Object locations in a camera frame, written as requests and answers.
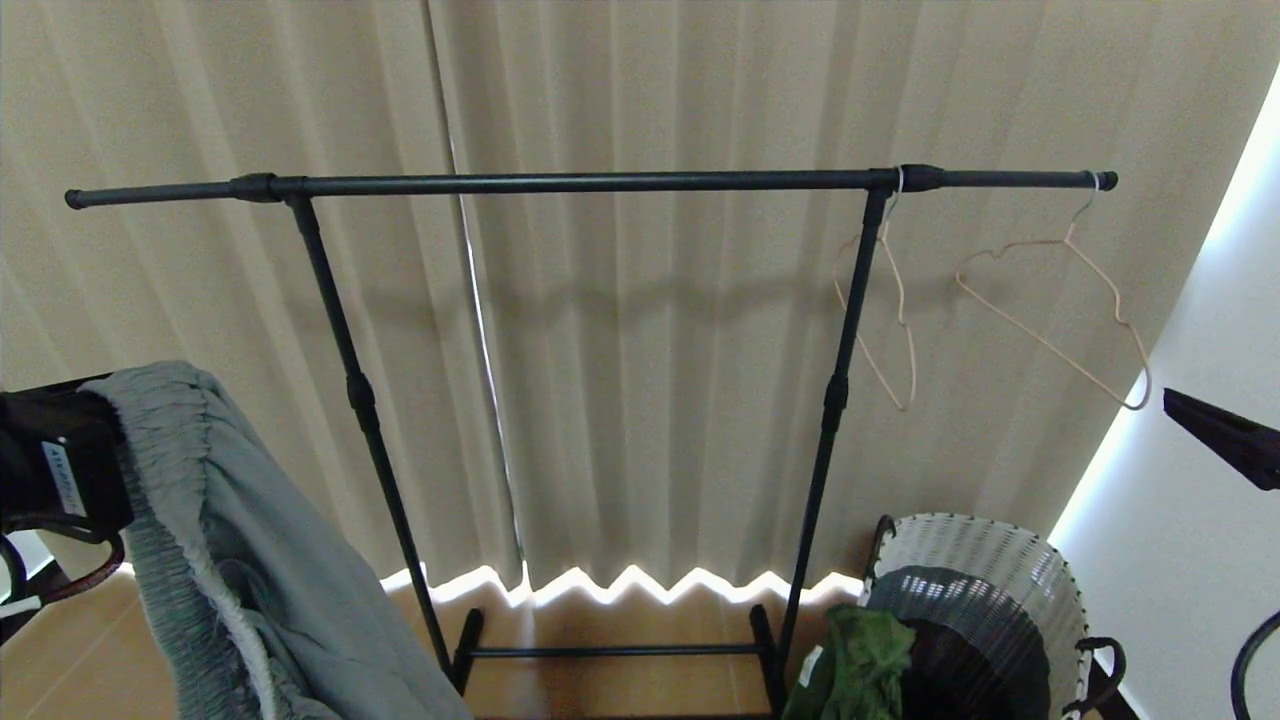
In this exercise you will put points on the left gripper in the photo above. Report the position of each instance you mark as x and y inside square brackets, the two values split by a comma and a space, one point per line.
[30, 430]

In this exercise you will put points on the pale grey shorts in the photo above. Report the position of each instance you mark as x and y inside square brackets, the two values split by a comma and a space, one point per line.
[250, 560]

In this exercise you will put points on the pink clothes hanger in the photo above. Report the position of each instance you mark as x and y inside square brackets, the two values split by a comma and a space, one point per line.
[905, 325]
[1040, 340]

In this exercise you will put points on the black clothes rack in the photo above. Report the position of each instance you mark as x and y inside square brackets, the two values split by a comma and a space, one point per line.
[600, 183]

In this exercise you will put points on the white laundry basket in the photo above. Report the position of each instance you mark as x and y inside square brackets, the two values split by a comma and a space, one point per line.
[1000, 560]

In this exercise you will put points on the beige curtain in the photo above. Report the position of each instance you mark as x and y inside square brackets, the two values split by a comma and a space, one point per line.
[650, 350]

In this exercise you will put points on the green garment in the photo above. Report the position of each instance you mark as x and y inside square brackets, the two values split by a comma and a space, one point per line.
[860, 660]

